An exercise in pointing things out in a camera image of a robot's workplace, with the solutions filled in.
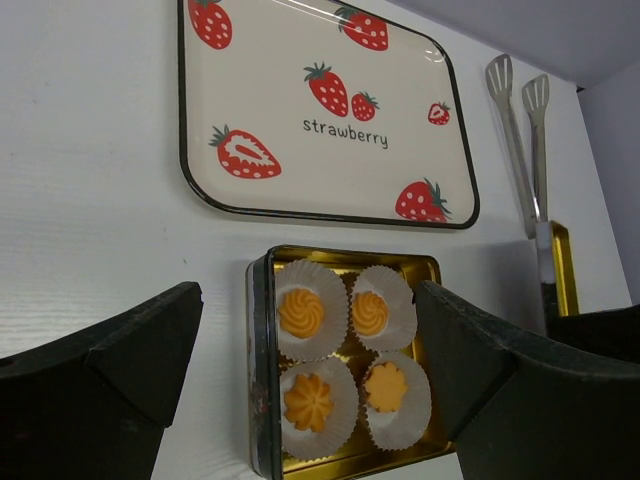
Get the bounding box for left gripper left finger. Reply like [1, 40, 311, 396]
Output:
[1, 282, 203, 479]

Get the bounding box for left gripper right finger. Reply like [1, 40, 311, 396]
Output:
[415, 281, 639, 479]

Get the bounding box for flower cookie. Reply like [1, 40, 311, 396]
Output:
[364, 362, 408, 413]

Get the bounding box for swirl cookie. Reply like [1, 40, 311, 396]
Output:
[277, 288, 325, 339]

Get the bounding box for metal serving tongs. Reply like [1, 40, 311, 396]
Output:
[485, 53, 550, 239]

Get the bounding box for front right paper cup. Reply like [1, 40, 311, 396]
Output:
[359, 352, 432, 451]

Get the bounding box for paper cup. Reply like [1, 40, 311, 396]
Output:
[359, 352, 432, 451]
[350, 265, 417, 352]
[275, 260, 349, 362]
[280, 357, 359, 461]

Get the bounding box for gold tin lid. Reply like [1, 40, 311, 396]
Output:
[535, 221, 579, 331]

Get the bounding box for back right paper cup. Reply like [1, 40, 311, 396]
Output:
[350, 265, 417, 352]

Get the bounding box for gold square cookie tin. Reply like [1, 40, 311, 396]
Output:
[246, 245, 454, 479]

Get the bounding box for front left paper cup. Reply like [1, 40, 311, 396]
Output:
[280, 357, 359, 461]

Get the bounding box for back left paper cup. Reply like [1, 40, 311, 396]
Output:
[275, 260, 349, 362]

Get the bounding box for strawberry pattern tray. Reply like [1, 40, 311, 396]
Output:
[177, 1, 480, 230]

